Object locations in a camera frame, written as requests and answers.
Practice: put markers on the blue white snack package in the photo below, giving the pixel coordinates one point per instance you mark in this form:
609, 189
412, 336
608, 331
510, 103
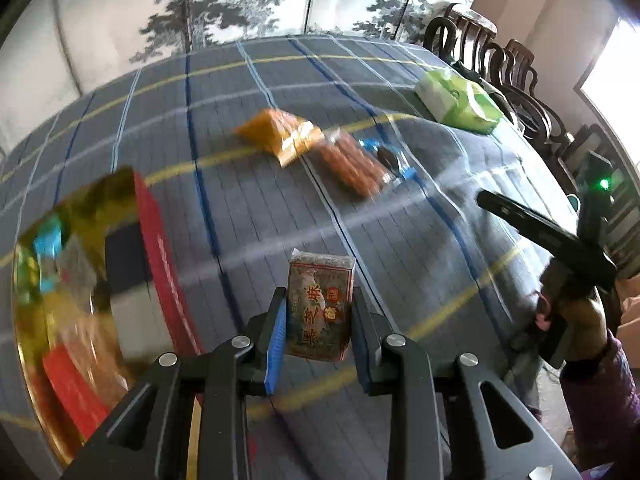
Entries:
141, 329

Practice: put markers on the gold red toffee tin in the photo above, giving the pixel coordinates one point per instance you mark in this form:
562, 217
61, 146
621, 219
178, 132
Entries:
77, 313

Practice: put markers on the teal blue snack packet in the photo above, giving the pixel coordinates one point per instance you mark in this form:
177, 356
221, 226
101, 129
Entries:
48, 244

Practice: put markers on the red snack packet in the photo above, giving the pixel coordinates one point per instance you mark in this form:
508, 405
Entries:
78, 399

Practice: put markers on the blue cookie packet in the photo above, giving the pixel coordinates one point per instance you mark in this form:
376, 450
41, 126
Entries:
393, 159

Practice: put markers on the painted folding screen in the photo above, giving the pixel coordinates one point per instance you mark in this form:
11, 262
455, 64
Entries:
53, 52

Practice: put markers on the plaid grey blue tablecloth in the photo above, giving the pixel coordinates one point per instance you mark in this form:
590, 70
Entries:
444, 271

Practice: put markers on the dark wooden chair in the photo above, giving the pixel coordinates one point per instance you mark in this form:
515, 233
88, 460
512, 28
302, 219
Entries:
466, 41
510, 69

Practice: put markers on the reddish nut brittle packet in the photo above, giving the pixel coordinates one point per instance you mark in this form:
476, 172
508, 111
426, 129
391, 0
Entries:
353, 166

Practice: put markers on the orange snack bag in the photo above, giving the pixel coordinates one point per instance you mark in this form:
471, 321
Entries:
281, 133

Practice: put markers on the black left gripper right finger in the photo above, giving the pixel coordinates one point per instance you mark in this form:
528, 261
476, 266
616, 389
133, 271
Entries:
456, 421

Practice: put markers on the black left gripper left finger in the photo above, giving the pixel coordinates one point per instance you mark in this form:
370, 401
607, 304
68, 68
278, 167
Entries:
147, 435

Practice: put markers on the purple sleeve forearm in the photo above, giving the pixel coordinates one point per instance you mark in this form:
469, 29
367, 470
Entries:
603, 403

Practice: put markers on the person's right hand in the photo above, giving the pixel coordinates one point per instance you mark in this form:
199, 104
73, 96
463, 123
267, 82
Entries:
586, 333

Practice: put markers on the brown candy block packet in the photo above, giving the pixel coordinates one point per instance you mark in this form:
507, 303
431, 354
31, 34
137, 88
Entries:
320, 289

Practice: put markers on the green tissue pack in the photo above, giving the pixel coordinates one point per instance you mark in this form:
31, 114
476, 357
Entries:
457, 102

